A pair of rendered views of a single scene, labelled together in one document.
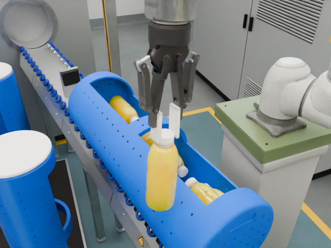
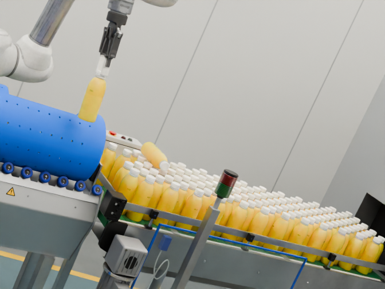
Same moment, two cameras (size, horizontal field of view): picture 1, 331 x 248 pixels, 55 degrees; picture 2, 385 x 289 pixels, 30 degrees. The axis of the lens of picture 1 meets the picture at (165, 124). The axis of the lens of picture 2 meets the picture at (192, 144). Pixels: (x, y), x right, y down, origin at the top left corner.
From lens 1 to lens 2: 2.64 m
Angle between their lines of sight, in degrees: 83
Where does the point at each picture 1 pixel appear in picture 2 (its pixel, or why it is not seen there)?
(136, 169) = (31, 117)
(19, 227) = not seen: outside the picture
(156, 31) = (124, 18)
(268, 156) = not seen: hidden behind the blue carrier
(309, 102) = (22, 61)
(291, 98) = (9, 59)
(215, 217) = (99, 122)
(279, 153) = not seen: hidden behind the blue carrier
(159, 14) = (129, 11)
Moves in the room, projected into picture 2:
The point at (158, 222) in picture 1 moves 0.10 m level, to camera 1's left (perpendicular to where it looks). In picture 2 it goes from (68, 143) to (61, 148)
